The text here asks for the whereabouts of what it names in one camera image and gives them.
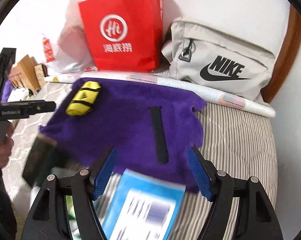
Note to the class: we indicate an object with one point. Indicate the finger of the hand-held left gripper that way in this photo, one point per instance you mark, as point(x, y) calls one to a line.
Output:
point(41, 107)

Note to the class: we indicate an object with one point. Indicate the blue cardboard box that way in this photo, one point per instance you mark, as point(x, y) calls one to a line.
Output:
point(145, 205)

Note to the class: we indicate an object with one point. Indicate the person's left forearm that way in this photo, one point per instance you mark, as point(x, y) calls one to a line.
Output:
point(1, 210)

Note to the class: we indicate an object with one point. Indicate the person's left hand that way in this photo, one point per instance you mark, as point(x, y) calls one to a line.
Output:
point(5, 152)

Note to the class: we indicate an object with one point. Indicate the purple towel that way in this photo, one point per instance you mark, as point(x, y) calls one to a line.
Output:
point(125, 120)

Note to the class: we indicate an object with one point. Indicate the wooden headboard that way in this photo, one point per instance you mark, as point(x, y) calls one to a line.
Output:
point(285, 62)

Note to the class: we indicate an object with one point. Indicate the brown cardboard box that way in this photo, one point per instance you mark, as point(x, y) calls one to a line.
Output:
point(28, 72)

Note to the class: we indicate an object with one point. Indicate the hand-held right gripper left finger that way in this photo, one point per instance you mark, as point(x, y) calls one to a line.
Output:
point(105, 172)

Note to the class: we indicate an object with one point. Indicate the red paper shopping bag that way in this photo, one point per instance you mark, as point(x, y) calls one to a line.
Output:
point(120, 30)

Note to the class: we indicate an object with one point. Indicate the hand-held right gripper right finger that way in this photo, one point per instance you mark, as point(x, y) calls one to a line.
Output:
point(200, 177)

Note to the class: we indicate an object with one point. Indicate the grey waist bag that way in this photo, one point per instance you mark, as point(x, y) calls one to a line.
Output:
point(215, 55)

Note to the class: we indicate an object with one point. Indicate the yellow zip pouch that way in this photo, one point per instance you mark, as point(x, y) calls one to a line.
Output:
point(83, 98)

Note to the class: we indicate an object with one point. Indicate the patterned small box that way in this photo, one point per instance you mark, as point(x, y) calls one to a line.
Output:
point(40, 72)

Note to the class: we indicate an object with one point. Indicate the dark flat object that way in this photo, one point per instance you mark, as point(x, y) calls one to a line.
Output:
point(43, 160)

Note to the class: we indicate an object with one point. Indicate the white rolled paper poster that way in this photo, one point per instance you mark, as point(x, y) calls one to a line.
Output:
point(215, 92)

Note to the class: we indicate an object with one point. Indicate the white plastic shopping bag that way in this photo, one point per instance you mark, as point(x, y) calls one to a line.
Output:
point(70, 52)

